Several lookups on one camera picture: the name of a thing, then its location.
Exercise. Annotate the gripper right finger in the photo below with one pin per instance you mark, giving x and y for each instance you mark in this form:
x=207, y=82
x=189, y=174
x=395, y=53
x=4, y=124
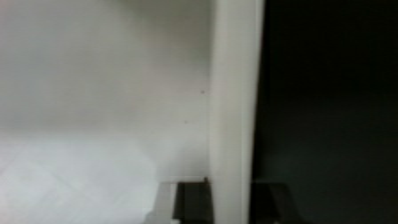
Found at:
x=272, y=205

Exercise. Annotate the white square table top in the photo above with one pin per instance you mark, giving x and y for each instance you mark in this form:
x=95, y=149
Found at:
x=129, y=78

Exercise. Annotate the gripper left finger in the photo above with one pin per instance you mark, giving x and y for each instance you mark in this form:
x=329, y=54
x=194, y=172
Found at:
x=194, y=203

